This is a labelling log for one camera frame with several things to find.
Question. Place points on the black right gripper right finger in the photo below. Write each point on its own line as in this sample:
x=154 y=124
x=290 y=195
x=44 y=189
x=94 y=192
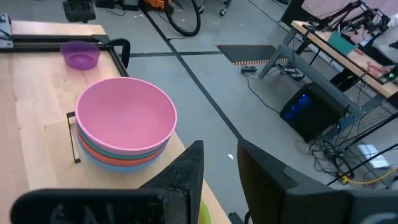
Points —
x=295 y=207

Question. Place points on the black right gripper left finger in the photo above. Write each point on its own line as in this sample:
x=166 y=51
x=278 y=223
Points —
x=109 y=207

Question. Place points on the large blue plastic bowl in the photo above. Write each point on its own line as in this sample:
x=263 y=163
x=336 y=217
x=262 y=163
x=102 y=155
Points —
x=102 y=166

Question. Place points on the large orange plastic bowl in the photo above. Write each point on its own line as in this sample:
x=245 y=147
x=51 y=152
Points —
x=96 y=155

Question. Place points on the large teal plastic bowl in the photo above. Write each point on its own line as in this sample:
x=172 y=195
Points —
x=93 y=147

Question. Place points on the yellow plastic bowl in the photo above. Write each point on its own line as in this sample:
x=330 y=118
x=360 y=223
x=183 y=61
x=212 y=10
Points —
x=205 y=216

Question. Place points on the large pink plastic bowl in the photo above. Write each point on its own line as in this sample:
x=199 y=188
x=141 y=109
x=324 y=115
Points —
x=124 y=115

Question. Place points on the small purple plastic bowl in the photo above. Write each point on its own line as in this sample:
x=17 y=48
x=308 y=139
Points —
x=81 y=59

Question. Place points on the black computer blue lights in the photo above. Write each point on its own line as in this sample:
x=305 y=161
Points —
x=314 y=115

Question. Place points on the black power strip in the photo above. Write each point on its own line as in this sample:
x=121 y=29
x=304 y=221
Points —
x=248 y=69

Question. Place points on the wooden table grey legs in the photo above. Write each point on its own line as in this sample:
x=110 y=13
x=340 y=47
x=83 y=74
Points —
x=362 y=60

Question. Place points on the black floor ramp orange edge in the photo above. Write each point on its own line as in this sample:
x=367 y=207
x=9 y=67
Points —
x=248 y=53

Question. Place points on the teal plastic box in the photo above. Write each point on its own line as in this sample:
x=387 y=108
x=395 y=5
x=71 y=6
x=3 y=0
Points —
x=340 y=43

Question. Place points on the light wooden side board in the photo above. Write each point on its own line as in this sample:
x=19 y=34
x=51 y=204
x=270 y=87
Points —
x=56 y=28

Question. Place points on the person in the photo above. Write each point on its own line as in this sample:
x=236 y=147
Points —
x=387 y=43

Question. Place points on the black divider panel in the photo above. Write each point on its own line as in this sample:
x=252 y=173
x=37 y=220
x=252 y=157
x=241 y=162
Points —
x=292 y=12

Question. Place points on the black equipment case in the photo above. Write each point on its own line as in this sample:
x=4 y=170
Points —
x=79 y=11

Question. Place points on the pink curtain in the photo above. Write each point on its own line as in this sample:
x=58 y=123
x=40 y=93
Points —
x=323 y=7

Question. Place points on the orange shop vacuum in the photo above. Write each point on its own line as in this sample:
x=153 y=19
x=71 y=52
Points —
x=154 y=3

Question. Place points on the black aluminium table frame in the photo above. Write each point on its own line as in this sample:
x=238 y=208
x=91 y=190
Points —
x=37 y=46

